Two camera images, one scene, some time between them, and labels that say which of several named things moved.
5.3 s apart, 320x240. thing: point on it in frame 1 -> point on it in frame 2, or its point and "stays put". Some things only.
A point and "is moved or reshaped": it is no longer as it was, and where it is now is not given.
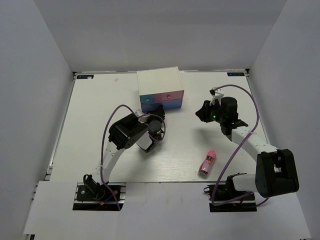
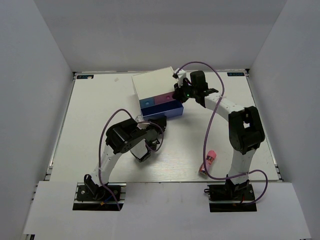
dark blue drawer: x=150 y=107 is moved or reshaped
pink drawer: x=169 y=96 stays put
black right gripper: x=204 y=113 -> x=179 y=94
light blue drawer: x=147 y=98 is moved or reshaped
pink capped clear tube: x=205 y=166 stays put
